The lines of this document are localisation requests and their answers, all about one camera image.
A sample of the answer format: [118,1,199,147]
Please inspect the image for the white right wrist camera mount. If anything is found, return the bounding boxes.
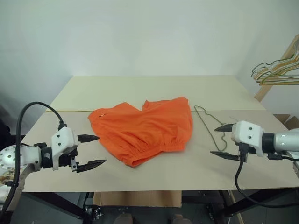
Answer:
[230,120,266,157]

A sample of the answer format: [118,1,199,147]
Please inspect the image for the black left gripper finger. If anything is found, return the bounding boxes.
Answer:
[76,159,108,174]
[77,134,100,144]

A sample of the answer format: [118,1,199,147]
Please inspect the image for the wooden clothes rack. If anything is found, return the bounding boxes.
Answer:
[254,34,299,102]

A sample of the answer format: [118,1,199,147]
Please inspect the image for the open cardboard box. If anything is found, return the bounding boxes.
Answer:
[273,113,299,132]

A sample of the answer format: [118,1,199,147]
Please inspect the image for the black metal table frame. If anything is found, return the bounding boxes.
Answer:
[0,190,299,224]

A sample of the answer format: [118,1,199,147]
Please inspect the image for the green wire hanger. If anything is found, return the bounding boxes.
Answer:
[193,105,228,153]

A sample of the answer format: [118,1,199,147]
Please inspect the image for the bunch of wire hangers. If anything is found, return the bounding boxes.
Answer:
[256,56,299,83]

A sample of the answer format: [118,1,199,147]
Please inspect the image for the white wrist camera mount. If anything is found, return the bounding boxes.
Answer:
[230,120,266,157]
[50,126,79,171]

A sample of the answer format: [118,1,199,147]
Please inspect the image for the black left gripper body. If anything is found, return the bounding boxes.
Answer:
[58,147,79,173]

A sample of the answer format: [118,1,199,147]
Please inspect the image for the orange shorts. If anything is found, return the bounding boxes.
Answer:
[87,97,194,168]

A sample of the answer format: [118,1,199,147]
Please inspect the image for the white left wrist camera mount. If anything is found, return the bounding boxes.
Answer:
[50,126,79,171]

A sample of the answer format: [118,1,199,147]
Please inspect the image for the bundle of wire hangers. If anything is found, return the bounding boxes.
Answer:
[250,61,299,86]

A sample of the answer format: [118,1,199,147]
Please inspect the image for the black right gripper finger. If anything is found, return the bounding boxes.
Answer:
[209,151,241,161]
[214,123,235,133]

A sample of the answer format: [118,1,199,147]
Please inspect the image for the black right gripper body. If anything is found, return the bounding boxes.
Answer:
[237,142,249,163]

